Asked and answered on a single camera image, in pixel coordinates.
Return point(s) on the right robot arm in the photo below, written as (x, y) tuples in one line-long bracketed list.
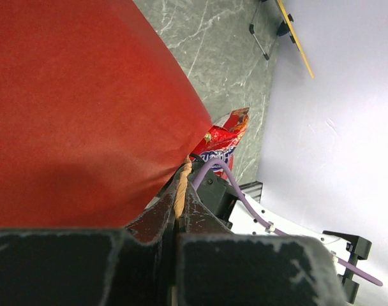
[(236, 207)]

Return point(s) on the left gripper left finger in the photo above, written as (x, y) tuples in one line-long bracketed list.
[(136, 264)]

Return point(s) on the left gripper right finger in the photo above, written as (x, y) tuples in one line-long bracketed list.
[(230, 269)]

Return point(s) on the aluminium rail frame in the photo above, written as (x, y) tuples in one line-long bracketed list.
[(253, 189)]

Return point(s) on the red paper bag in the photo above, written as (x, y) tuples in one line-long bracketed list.
[(95, 113)]

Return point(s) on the red snack bag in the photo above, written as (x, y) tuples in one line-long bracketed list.
[(224, 136)]

